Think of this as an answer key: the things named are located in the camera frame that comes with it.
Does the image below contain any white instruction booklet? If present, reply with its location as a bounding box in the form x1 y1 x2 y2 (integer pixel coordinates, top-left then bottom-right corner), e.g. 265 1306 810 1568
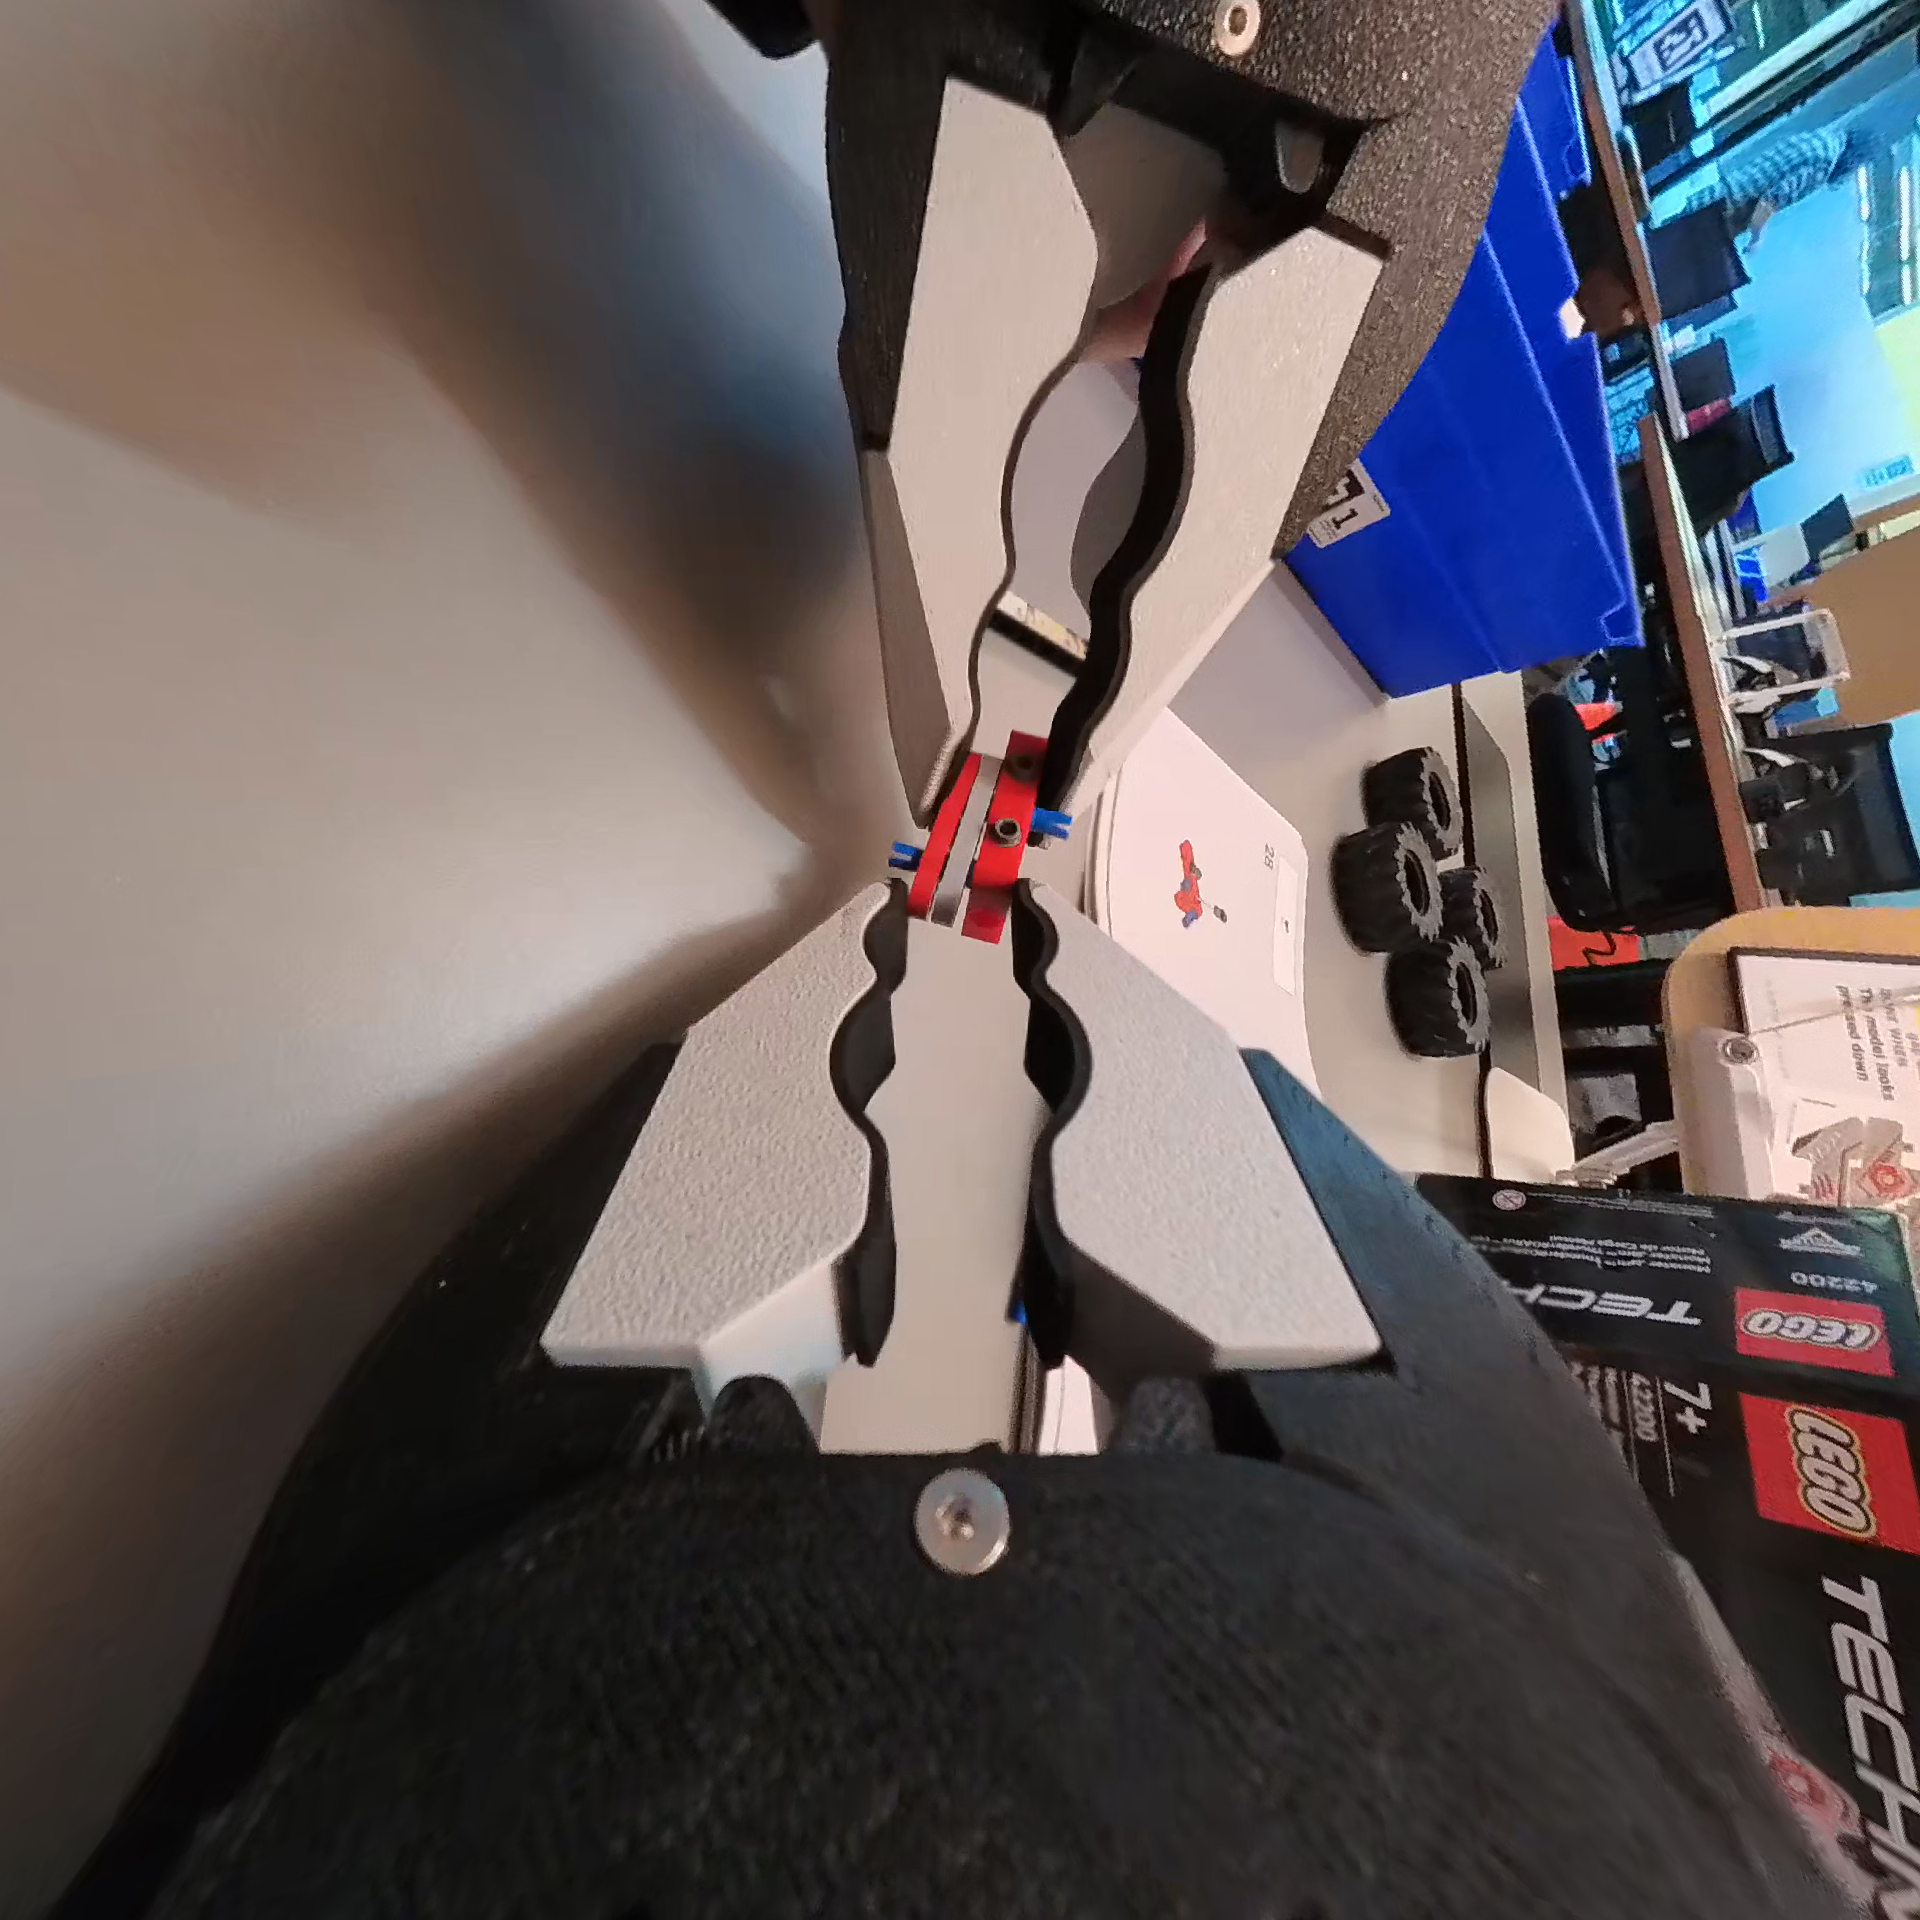
1035 704 1326 1456

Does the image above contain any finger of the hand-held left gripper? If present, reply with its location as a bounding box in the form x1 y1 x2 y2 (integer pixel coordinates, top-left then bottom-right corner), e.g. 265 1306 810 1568
859 74 1112 824
1037 222 1385 810

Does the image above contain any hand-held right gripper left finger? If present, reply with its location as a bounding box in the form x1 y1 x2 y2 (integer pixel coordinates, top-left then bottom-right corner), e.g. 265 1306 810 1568
539 880 914 1445

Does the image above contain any red blue toy brick assembly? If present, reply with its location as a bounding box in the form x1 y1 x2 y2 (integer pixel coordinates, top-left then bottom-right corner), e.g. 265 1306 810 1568
885 728 1069 946

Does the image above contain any grey desk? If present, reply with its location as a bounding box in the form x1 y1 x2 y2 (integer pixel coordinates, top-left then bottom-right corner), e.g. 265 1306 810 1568
0 0 1568 1920

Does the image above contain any instruction sheet on clipboard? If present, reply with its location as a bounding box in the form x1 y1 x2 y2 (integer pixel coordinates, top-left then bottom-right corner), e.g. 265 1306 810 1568
1661 906 1920 1202

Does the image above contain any black toy set box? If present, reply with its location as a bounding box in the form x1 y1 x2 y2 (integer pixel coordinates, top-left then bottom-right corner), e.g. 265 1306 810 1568
1416 1170 1920 1920

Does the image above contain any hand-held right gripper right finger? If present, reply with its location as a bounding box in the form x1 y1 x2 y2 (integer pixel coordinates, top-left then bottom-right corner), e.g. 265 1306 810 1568
1015 877 1382 1377

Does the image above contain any blue storage bin white tag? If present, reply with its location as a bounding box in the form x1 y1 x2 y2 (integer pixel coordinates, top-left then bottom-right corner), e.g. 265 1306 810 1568
1282 23 1648 702

